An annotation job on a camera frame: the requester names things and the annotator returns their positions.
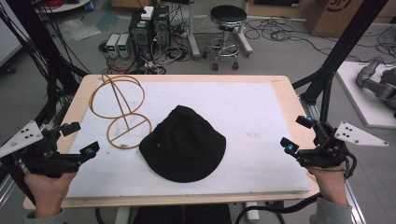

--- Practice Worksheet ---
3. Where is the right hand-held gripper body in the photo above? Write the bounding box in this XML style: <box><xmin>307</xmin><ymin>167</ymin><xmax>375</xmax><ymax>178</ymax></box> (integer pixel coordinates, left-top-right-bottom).
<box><xmin>297</xmin><ymin>120</ymin><xmax>389</xmax><ymax>170</ymax></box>

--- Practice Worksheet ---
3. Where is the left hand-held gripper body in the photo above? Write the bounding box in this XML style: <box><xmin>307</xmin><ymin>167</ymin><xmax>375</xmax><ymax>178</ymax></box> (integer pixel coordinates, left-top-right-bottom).
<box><xmin>0</xmin><ymin>120</ymin><xmax>82</xmax><ymax>179</ymax></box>

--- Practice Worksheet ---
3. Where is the person's right hand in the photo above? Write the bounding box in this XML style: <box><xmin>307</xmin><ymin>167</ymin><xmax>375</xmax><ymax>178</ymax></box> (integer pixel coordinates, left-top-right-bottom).
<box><xmin>306</xmin><ymin>163</ymin><xmax>348</xmax><ymax>206</ymax></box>

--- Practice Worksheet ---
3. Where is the person's left hand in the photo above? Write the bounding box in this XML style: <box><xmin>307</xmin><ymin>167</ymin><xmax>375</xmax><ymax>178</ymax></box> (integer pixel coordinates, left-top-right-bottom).
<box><xmin>23</xmin><ymin>171</ymin><xmax>78</xmax><ymax>218</ymax></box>

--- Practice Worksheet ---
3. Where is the white foam board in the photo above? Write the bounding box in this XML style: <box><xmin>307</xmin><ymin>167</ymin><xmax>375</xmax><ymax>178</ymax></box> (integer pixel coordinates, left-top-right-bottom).
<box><xmin>66</xmin><ymin>81</ymin><xmax>312</xmax><ymax>199</ymax></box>

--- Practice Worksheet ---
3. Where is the white platform board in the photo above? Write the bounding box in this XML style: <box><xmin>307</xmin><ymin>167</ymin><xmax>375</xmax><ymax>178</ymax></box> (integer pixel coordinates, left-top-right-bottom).
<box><xmin>335</xmin><ymin>60</ymin><xmax>396</xmax><ymax>130</ymax></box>

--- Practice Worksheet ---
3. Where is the white table leg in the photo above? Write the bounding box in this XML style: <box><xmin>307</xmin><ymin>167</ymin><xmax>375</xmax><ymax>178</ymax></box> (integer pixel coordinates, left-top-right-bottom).
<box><xmin>114</xmin><ymin>206</ymin><xmax>133</xmax><ymax>224</ymax></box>

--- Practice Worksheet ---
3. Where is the white power strip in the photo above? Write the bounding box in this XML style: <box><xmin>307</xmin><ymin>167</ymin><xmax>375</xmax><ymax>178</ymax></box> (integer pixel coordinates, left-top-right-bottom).
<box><xmin>245</xmin><ymin>202</ymin><xmax>260</xmax><ymax>222</ymax></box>

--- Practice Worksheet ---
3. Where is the grey power supply unit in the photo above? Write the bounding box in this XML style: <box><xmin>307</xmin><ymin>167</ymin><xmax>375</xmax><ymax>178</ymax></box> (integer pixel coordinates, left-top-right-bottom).
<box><xmin>106</xmin><ymin>34</ymin><xmax>121</xmax><ymax>59</ymax></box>
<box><xmin>117</xmin><ymin>33</ymin><xmax>133</xmax><ymax>59</ymax></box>

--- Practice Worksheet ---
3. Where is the black hat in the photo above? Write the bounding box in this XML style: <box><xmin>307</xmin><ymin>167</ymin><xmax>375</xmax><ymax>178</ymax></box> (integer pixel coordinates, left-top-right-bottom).
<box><xmin>138</xmin><ymin>105</ymin><xmax>227</xmax><ymax>184</ymax></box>

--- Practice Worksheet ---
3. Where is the clear plastic sheet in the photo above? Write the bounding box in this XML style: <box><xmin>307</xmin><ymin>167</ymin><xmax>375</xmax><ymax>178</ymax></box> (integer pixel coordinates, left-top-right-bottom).
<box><xmin>58</xmin><ymin>18</ymin><xmax>102</xmax><ymax>42</ymax></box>

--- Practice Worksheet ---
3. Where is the cardboard box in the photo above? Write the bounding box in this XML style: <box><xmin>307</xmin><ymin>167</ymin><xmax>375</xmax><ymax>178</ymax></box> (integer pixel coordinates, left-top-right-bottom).
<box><xmin>304</xmin><ymin>0</ymin><xmax>396</xmax><ymax>38</ymax></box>

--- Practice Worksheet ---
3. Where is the black computer tower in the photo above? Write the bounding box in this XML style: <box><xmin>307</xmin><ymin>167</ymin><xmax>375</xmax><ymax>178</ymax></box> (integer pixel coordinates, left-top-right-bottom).
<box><xmin>151</xmin><ymin>5</ymin><xmax>171</xmax><ymax>50</ymax></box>
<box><xmin>128</xmin><ymin>10</ymin><xmax>154</xmax><ymax>62</ymax></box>

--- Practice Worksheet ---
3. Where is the black round stool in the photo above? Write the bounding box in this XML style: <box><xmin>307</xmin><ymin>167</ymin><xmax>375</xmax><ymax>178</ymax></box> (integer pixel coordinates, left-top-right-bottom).
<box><xmin>203</xmin><ymin>5</ymin><xmax>249</xmax><ymax>71</ymax></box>

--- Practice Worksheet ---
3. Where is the white box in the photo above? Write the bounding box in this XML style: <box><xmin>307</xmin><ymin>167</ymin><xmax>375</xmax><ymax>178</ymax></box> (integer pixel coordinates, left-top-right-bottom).
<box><xmin>140</xmin><ymin>6</ymin><xmax>155</xmax><ymax>21</ymax></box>

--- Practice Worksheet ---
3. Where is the white stand leg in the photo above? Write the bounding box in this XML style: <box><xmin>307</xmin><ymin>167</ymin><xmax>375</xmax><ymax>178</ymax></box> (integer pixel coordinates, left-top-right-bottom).
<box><xmin>186</xmin><ymin>0</ymin><xmax>202</xmax><ymax>61</ymax></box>

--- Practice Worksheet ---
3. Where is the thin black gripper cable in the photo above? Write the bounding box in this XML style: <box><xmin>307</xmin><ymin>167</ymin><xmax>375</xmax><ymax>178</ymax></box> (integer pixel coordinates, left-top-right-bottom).
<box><xmin>342</xmin><ymin>151</ymin><xmax>358</xmax><ymax>180</ymax></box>

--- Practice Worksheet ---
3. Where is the golden wire hat stand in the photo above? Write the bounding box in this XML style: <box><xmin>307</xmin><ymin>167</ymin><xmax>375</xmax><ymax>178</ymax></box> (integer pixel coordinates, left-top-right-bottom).
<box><xmin>89</xmin><ymin>74</ymin><xmax>153</xmax><ymax>150</ymax></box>

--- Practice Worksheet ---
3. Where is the thick black cable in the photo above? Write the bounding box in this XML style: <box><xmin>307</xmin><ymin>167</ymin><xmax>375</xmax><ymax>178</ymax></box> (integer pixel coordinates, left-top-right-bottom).
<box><xmin>234</xmin><ymin>191</ymin><xmax>323</xmax><ymax>224</ymax></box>

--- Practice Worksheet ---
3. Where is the black metal frame post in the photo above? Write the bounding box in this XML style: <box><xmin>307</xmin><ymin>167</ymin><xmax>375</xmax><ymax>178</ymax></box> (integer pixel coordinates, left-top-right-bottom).
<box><xmin>291</xmin><ymin>0</ymin><xmax>390</xmax><ymax>123</ymax></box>
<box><xmin>5</xmin><ymin>0</ymin><xmax>90</xmax><ymax>125</ymax></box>

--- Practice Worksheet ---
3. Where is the tangle of floor cables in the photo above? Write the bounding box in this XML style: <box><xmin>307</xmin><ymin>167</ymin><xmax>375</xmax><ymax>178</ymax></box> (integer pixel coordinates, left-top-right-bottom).
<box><xmin>244</xmin><ymin>17</ymin><xmax>396</xmax><ymax>64</ymax></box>

